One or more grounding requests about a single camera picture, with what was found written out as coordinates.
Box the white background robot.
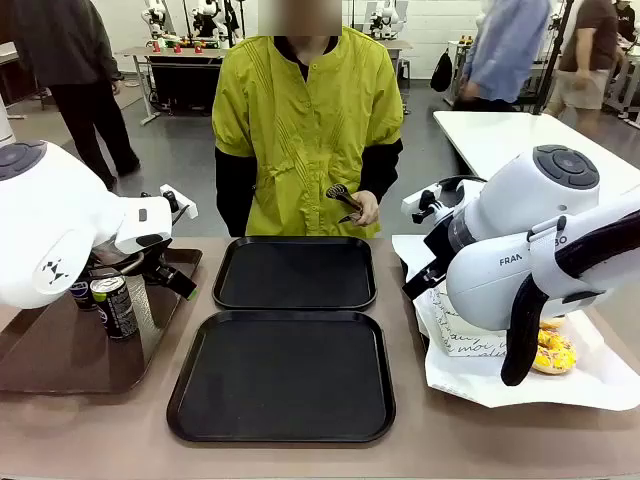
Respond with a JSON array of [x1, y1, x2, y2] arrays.
[[141, 0, 174, 41], [192, 0, 236, 40], [367, 0, 409, 39]]

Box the black Pepsi can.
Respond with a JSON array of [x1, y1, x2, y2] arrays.
[[69, 279, 100, 312], [89, 276, 140, 343]]

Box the black backpack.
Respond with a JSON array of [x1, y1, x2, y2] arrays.
[[429, 48, 454, 94]]

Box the person in yellow-green shirt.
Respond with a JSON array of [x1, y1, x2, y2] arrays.
[[211, 0, 405, 239]]

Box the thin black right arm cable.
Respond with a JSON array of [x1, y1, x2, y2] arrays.
[[433, 174, 489, 201]]

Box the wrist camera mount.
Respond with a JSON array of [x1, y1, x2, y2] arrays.
[[159, 184, 199, 222], [401, 183, 446, 225]]

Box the black plastic tray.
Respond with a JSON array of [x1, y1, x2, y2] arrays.
[[212, 235, 378, 312], [166, 309, 397, 445]]

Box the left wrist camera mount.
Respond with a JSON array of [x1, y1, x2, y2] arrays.
[[159, 184, 199, 222]]

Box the person's right forearm black sleeve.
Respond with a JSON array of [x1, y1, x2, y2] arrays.
[[214, 146, 259, 238]]

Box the black stand pole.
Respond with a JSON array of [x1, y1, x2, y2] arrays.
[[531, 0, 576, 117]]

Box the background table with dark panel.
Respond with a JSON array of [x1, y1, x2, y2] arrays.
[[114, 44, 231, 126]]

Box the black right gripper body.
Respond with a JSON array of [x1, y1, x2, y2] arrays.
[[418, 246, 452, 295]]

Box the yellow sprinkled donut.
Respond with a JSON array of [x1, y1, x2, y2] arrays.
[[531, 329, 578, 375]]

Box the bystander in brown shirt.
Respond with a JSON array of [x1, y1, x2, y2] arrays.
[[543, 0, 626, 120]]

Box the black tray under paper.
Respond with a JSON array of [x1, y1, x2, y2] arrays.
[[399, 255, 432, 354]]

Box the thick black cable sleeve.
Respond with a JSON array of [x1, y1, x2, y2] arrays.
[[501, 209, 640, 387]]

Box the bystander in dark clothes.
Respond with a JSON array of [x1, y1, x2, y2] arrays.
[[0, 0, 142, 191]]

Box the bystander in blue shirt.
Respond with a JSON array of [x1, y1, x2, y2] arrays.
[[452, 0, 551, 112]]

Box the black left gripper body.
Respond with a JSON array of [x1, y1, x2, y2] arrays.
[[142, 263, 198, 297]]

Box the person's left forearm black sleeve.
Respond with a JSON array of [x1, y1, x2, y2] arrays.
[[356, 137, 404, 205]]

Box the white printed donut box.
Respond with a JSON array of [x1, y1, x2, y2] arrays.
[[415, 285, 464, 346], [446, 324, 519, 359]]

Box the brown plastic tray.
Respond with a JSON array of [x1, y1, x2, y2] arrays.
[[0, 248, 204, 396]]

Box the white paper sheet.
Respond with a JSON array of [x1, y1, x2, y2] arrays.
[[391, 233, 640, 412]]

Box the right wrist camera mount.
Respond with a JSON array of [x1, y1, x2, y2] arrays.
[[401, 183, 446, 225]]

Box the dark serving tongs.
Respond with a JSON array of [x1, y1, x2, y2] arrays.
[[325, 184, 367, 225]]

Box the white table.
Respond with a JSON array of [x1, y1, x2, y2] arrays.
[[432, 109, 640, 211]]

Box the person's left hand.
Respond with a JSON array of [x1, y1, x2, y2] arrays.
[[355, 190, 382, 227]]

